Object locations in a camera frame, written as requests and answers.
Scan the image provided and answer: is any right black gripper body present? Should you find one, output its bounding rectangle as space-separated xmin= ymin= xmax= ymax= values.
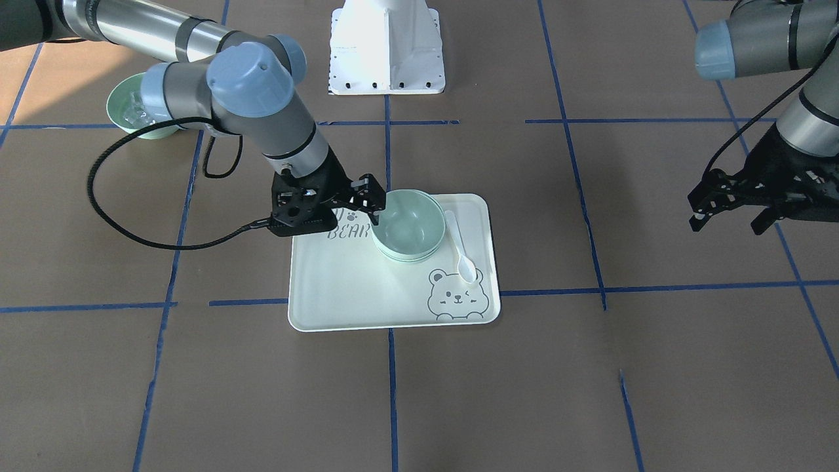
xmin=269 ymin=149 xmax=387 ymax=237

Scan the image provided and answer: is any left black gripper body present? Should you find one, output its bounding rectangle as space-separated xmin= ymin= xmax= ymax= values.
xmin=688 ymin=125 xmax=837 ymax=217

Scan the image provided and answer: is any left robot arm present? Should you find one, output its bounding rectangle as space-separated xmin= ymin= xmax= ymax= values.
xmin=688 ymin=1 xmax=838 ymax=234

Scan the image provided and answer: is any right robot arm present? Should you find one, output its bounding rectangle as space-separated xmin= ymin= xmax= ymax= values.
xmin=1 ymin=1 xmax=386 ymax=237

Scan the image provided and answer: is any green bowl on tray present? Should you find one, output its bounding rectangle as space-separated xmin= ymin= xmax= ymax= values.
xmin=386 ymin=254 xmax=433 ymax=264

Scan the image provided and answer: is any cream bear serving tray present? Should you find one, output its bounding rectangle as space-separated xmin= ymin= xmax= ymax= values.
xmin=288 ymin=193 xmax=501 ymax=332

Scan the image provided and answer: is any white plastic spoon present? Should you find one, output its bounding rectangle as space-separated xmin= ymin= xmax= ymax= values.
xmin=443 ymin=210 xmax=478 ymax=284

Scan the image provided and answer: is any ice cubes pile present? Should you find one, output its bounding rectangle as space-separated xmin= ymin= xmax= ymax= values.
xmin=122 ymin=90 xmax=156 ymax=129

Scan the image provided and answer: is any green bowl with ice cubes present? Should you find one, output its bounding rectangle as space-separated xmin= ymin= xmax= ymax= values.
xmin=107 ymin=73 xmax=173 ymax=132

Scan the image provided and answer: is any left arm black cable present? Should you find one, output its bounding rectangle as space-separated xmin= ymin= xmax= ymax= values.
xmin=700 ymin=36 xmax=839 ymax=184

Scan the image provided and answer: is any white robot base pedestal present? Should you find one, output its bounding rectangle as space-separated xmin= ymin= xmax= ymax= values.
xmin=328 ymin=1 xmax=446 ymax=96

